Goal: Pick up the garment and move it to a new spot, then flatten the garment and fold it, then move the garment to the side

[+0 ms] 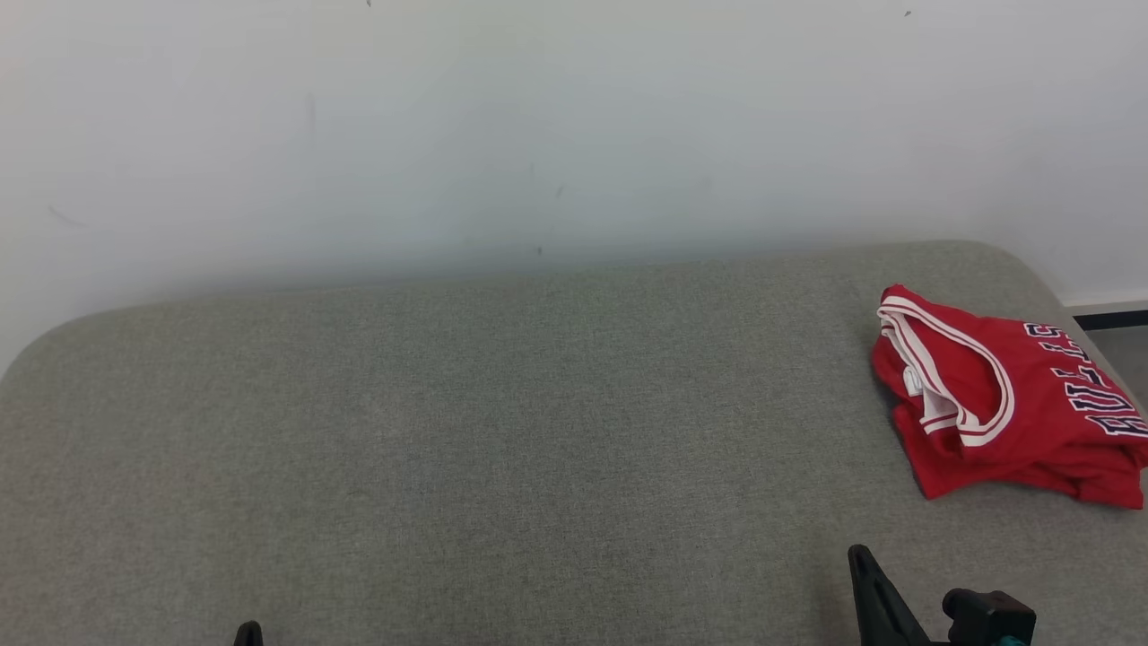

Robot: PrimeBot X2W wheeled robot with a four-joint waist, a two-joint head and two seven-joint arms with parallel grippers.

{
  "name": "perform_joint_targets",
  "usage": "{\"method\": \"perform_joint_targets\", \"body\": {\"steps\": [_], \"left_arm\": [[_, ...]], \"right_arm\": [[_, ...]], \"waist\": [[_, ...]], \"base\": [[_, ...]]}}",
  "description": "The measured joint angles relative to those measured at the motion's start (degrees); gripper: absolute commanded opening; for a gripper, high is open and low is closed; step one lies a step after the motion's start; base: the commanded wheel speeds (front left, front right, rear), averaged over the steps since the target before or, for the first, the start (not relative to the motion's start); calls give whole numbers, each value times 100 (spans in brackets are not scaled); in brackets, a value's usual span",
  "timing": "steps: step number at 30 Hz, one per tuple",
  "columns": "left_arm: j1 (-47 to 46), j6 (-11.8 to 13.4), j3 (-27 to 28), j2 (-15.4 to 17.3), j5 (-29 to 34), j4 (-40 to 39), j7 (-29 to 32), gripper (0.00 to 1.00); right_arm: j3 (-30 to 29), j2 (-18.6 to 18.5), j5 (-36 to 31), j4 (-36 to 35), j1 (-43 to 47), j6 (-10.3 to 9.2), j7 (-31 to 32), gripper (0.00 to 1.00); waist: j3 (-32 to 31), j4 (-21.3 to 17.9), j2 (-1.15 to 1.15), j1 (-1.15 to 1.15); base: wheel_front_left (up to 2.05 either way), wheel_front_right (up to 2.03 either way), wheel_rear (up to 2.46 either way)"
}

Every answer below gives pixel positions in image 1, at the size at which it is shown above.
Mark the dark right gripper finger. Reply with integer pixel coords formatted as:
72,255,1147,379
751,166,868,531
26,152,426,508
848,545,934,646

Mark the red white sleeved jersey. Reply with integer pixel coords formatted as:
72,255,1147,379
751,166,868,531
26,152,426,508
870,284,1148,493

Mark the grey fabric sofa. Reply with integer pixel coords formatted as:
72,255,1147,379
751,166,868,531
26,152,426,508
0,238,1148,646

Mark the dark baseboard strip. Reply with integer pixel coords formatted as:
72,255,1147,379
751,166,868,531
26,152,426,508
1072,310,1148,331

